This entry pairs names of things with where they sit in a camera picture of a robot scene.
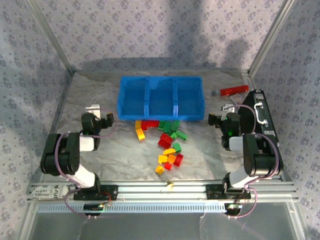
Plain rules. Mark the aluminium frame post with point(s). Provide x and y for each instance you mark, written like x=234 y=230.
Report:
x=53 y=35
x=272 y=35

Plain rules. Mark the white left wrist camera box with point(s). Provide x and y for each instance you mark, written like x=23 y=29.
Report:
x=93 y=109

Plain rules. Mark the blue three-compartment plastic bin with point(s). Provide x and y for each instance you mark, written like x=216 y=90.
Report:
x=161 y=100

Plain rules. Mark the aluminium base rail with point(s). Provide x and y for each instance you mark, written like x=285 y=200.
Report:
x=150 y=191

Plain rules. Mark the long red lego brick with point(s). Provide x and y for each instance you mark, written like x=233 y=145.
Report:
x=150 y=124

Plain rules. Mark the yellow sloped lego brick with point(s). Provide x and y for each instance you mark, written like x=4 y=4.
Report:
x=169 y=151
x=159 y=169
x=162 y=159

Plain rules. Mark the small black circuit board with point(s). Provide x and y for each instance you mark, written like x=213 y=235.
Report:
x=233 y=207
x=92 y=207

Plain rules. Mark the small printed card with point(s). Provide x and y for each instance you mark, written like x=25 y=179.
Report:
x=237 y=98

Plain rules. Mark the white printed paper label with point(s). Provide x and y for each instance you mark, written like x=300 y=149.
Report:
x=47 y=192

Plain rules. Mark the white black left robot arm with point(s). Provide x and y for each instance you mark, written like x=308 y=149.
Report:
x=62 y=155

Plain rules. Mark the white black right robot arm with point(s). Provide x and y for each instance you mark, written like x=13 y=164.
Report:
x=260 y=157

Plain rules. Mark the green lego brick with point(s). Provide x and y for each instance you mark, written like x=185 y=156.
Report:
x=177 y=147
x=175 y=125
x=173 y=135
x=182 y=135
x=163 y=125

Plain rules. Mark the small yellow tape piece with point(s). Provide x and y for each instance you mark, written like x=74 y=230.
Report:
x=170 y=184

